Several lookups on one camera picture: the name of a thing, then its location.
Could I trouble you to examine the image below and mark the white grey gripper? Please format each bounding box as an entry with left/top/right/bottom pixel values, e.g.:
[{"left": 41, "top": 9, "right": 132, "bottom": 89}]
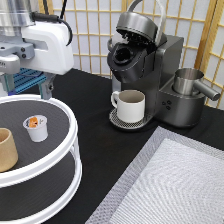
[{"left": 0, "top": 22, "right": 74, "bottom": 100}]

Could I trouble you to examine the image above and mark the white coffee pod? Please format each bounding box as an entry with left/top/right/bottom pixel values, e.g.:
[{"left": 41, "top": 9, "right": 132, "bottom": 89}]
[{"left": 23, "top": 115, "right": 48, "bottom": 142}]

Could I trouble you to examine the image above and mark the grey pod coffee machine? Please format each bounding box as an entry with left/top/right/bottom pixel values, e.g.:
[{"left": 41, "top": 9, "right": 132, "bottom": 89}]
[{"left": 107, "top": 0, "right": 204, "bottom": 130}]

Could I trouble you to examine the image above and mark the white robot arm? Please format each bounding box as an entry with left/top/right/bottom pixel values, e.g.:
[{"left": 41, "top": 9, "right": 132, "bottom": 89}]
[{"left": 0, "top": 0, "right": 74, "bottom": 99}]

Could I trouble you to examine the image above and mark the tan wooden cup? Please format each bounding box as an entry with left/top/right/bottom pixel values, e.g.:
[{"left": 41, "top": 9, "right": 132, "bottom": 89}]
[{"left": 0, "top": 128, "right": 18, "bottom": 172}]

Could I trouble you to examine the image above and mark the white two-tier round shelf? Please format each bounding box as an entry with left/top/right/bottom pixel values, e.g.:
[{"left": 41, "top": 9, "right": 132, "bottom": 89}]
[{"left": 0, "top": 94, "right": 82, "bottom": 224}]

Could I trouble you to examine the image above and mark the white ceramic mug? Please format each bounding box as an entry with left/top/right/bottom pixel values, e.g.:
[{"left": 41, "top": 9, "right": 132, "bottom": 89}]
[{"left": 111, "top": 90, "right": 145, "bottom": 123}]

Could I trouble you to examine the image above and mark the steel milk frother jug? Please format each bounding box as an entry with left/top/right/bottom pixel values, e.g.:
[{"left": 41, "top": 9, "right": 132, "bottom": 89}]
[{"left": 173, "top": 68, "right": 221, "bottom": 101}]

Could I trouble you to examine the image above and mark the grey woven placemat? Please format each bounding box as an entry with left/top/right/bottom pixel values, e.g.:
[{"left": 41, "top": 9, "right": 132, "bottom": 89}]
[{"left": 85, "top": 127, "right": 224, "bottom": 224}]

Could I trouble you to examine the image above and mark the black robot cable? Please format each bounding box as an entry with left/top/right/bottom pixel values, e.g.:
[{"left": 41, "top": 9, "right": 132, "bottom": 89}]
[{"left": 31, "top": 0, "right": 74, "bottom": 47}]

